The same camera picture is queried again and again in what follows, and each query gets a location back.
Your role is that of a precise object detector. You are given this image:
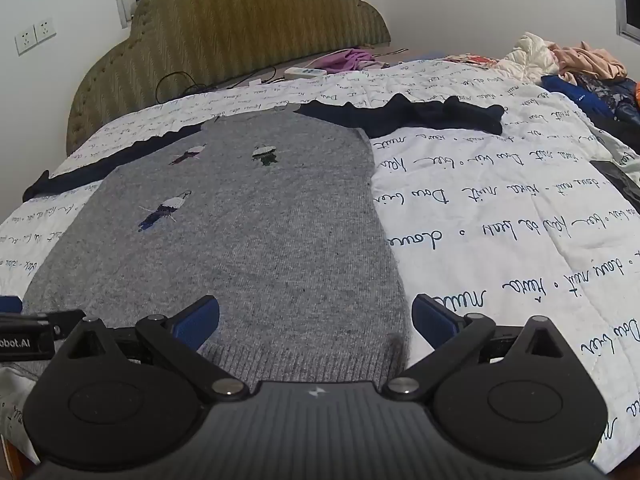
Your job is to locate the grey sweater with navy sleeves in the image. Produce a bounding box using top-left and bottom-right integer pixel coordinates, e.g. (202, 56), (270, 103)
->
(22, 94), (505, 386)

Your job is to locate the floral cloth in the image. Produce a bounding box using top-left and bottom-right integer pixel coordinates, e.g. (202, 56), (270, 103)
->
(445, 52), (501, 69)

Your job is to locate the white garment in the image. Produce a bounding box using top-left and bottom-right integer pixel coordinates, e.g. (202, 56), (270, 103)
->
(492, 32), (563, 81)

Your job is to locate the blue garment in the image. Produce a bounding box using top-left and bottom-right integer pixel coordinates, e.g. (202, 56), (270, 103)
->
(542, 75), (640, 122)

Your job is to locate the white power strip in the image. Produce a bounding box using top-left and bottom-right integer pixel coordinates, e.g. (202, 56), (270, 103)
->
(284, 66), (328, 80)

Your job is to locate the pink garment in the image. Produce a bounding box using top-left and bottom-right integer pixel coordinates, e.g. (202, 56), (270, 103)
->
(550, 42), (628, 81)

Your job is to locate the white printed blanket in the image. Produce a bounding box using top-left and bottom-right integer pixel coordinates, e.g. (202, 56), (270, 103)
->
(0, 57), (640, 476)

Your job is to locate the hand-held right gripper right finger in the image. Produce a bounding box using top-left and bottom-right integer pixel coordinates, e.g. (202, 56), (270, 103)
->
(382, 294), (576, 402)

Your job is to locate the purple cloth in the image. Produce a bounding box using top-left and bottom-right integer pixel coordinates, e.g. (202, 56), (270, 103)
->
(310, 48), (383, 73)

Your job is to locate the black cable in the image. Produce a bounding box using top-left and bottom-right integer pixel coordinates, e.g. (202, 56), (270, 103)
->
(155, 64), (281, 103)

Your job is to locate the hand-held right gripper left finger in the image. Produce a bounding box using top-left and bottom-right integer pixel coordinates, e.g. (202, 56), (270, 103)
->
(62, 295), (251, 402)

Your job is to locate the olive padded headboard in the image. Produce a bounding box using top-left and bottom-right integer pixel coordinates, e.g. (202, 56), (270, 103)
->
(66, 0), (392, 156)

